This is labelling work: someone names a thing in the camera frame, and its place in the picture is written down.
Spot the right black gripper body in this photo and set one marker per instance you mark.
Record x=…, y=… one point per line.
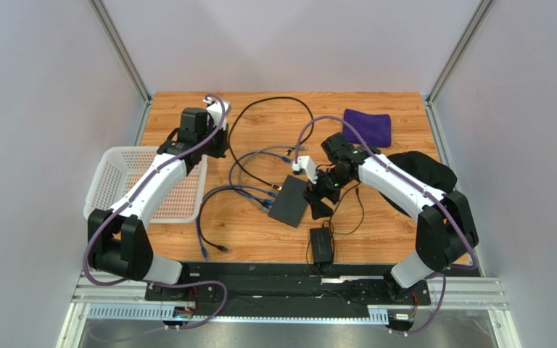
x=324, y=193

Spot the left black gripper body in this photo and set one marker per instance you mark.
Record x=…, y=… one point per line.
x=216, y=146

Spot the black network switch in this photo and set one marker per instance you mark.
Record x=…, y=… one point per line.
x=290, y=204

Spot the black cable teal plug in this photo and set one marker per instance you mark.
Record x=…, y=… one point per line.
x=271, y=121

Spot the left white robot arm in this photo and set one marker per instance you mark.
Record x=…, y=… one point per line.
x=117, y=237

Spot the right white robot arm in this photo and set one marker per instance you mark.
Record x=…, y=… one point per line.
x=445, y=229

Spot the black power adapter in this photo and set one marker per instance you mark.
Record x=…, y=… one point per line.
x=321, y=246

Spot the purple cloth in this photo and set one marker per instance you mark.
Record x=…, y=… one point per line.
x=375, y=130

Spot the black round cap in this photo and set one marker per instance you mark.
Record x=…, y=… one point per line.
x=429, y=172

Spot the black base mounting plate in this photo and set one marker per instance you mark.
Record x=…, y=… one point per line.
x=285, y=290

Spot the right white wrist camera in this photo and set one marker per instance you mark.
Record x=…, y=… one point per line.
x=305, y=165

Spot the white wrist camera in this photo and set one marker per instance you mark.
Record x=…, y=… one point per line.
x=218, y=110
x=305, y=165

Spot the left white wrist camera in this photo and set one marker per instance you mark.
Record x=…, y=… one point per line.
x=218, y=110

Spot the aluminium frame rail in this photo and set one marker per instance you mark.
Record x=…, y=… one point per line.
x=467, y=310

